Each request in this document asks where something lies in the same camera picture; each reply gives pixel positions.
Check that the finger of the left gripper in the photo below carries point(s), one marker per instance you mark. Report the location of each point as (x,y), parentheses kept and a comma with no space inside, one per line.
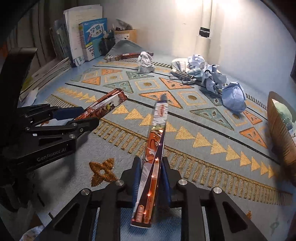
(67,113)
(83,125)

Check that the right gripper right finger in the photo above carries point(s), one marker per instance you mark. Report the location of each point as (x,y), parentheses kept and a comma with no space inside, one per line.
(206,213)

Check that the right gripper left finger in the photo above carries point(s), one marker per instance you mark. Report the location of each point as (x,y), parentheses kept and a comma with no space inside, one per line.
(98,210)

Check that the long red box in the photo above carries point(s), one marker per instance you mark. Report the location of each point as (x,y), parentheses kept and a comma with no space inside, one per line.
(111,58)
(148,185)
(104,105)

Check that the long red box top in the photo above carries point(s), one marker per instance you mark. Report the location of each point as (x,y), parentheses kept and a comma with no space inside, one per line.
(111,58)

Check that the flat stacked books left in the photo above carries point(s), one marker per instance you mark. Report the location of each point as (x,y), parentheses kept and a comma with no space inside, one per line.
(48,72)

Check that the black mesh pen holder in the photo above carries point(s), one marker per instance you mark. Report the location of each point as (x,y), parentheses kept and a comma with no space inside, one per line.
(105,45)

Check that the blue patterned woven mat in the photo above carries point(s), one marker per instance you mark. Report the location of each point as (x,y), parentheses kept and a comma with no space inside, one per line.
(208,144)

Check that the blue study book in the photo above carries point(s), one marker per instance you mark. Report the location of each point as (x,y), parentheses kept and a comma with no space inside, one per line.
(91,34)

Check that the crumpled paper on mat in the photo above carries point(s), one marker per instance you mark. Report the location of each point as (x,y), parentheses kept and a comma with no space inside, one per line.
(145,63)

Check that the white paper stack upright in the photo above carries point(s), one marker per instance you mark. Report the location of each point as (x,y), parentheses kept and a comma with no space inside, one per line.
(73,17)

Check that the brown ribbed glass plate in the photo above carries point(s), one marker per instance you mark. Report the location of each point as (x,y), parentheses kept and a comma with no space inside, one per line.
(282,141)

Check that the wooden desk organizer box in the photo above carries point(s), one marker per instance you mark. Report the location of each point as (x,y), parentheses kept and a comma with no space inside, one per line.
(126,34)

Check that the plaid bow hair clip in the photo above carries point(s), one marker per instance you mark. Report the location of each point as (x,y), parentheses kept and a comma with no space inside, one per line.
(179,71)

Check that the crumpled paper on lamp base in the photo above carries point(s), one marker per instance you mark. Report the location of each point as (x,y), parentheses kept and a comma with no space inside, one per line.
(233,97)

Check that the crumpled paper pile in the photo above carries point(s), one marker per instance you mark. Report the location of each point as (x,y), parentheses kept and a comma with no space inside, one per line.
(207,74)

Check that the white desk lamp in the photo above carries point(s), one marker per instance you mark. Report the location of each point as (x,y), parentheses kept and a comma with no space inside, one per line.
(204,18)

